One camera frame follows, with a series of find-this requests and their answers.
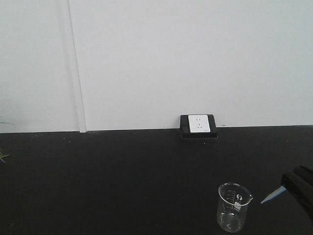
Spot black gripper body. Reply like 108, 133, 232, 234
282, 165, 313, 223

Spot transparent plastic pipette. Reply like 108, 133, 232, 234
261, 186, 287, 204

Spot green plant leaves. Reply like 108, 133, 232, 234
0, 115, 13, 164

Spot clear glass beaker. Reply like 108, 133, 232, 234
217, 183, 253, 233

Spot white socket on black base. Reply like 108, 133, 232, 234
179, 114, 218, 140

